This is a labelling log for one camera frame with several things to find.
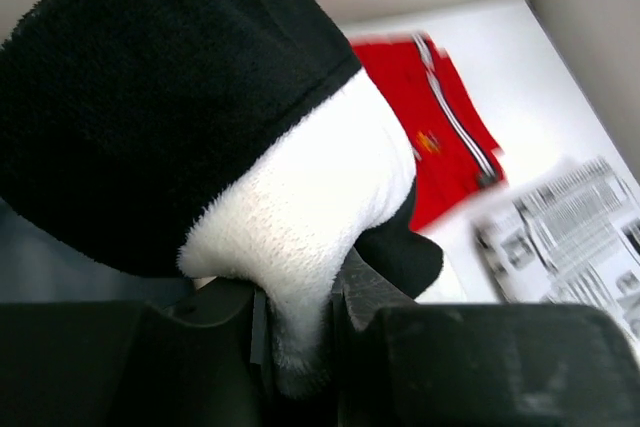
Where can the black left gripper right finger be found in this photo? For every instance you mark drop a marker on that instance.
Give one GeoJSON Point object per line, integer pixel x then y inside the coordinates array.
{"type": "Point", "coordinates": [400, 363]}

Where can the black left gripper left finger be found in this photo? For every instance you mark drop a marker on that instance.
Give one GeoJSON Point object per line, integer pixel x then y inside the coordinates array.
{"type": "Point", "coordinates": [204, 361]}

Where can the newspaper print cloth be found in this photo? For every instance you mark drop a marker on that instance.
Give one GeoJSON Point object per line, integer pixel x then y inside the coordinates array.
{"type": "Point", "coordinates": [573, 239]}

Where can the red shirt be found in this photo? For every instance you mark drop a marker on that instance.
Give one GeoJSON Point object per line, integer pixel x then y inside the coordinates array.
{"type": "Point", "coordinates": [455, 154]}

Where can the black and white striped garment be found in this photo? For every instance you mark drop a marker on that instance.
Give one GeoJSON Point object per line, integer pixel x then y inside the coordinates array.
{"type": "Point", "coordinates": [213, 138]}

